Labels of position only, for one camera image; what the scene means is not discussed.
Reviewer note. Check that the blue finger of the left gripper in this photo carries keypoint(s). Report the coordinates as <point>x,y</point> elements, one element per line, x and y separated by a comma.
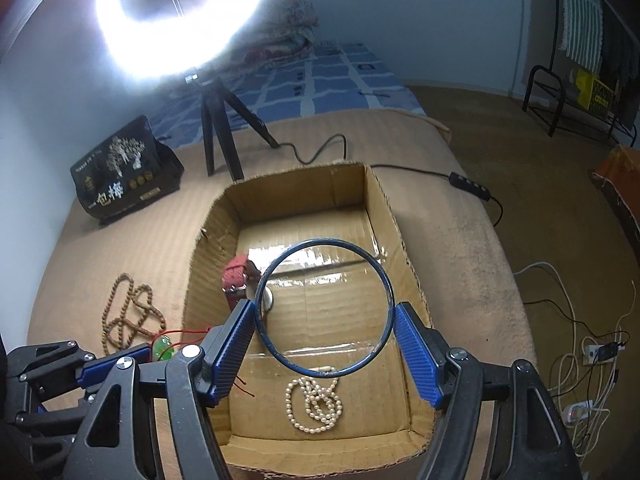
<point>96,371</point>

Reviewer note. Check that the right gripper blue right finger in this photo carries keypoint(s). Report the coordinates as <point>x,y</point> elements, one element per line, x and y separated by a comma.
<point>425,353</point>

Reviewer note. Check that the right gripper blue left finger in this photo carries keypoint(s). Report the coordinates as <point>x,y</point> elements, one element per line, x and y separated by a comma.
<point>224,350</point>

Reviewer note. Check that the open cardboard box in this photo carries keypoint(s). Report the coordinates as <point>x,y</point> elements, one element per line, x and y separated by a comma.
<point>326,393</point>

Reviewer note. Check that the white power strip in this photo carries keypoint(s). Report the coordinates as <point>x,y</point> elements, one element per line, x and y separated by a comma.
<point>599,354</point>

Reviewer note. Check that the black printed gift bag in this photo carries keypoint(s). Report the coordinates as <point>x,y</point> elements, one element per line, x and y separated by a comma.
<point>126,172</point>

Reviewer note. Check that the black tripod stand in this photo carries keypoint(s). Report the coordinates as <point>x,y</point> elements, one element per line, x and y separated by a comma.
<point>215,99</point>

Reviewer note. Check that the orange covered furniture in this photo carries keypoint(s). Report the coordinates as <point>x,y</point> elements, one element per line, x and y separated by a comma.
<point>618,179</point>

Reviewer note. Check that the blue patterned bed sheet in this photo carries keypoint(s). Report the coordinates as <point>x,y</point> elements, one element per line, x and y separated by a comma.
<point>335,77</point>

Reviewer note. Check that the black clothes rack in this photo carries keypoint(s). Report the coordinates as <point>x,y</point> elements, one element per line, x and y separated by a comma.
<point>550,95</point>

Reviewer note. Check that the yellow box on rack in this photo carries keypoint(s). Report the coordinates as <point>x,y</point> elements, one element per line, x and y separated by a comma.
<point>592,94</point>

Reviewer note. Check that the folded floral quilt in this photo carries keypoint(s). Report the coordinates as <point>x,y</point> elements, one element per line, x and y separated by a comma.
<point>278,31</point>

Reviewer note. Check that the striped hanging towel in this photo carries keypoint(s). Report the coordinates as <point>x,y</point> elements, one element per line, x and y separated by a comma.
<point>582,32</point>

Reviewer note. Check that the dark hanging clothes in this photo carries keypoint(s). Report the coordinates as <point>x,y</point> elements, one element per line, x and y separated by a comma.
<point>620,66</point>

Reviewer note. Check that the white ring light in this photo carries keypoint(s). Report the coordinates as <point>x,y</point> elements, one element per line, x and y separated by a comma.
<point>151,49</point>

